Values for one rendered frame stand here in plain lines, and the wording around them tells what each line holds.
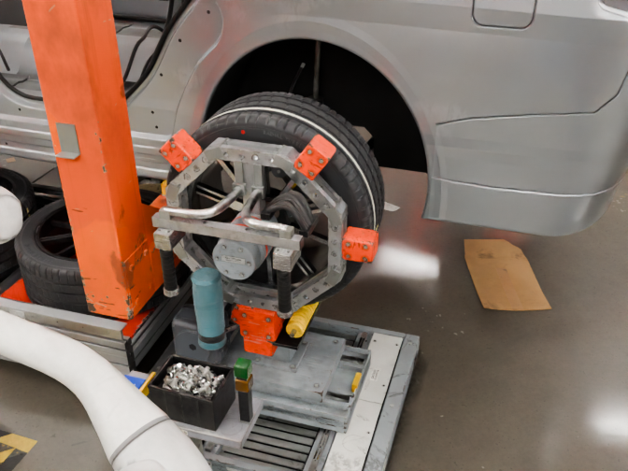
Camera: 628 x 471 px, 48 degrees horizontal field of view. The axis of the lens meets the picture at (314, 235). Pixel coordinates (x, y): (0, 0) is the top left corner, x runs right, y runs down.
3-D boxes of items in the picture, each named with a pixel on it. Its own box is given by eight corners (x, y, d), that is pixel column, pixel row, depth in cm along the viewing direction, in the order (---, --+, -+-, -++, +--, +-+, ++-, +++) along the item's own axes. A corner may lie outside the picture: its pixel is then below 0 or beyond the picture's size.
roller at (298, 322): (327, 291, 247) (327, 277, 244) (300, 344, 223) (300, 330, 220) (311, 288, 248) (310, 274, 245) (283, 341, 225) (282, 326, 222)
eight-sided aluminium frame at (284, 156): (346, 312, 221) (349, 152, 193) (340, 324, 216) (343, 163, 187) (186, 282, 235) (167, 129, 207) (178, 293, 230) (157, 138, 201)
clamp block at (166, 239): (186, 235, 199) (184, 218, 197) (171, 251, 192) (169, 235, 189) (169, 232, 201) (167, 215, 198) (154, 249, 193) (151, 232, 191)
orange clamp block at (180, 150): (205, 149, 208) (182, 127, 206) (192, 161, 201) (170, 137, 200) (191, 163, 212) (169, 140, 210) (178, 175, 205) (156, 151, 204)
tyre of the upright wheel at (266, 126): (314, 302, 256) (428, 179, 218) (293, 343, 237) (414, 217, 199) (165, 191, 251) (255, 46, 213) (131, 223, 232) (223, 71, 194)
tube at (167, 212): (247, 194, 203) (245, 161, 197) (220, 228, 187) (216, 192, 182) (191, 186, 207) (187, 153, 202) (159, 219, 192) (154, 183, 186)
